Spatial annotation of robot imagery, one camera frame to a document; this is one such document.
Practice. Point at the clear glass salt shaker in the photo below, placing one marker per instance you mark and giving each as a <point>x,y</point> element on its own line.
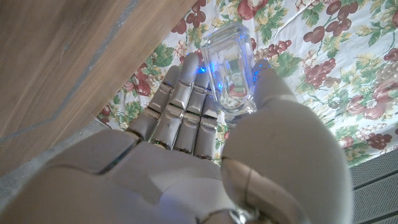
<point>228,71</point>

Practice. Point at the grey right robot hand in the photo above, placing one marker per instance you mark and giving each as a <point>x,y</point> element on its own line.
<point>174,174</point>

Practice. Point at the floral fruit print backdrop cloth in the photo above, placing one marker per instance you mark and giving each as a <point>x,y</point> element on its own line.
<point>326,62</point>

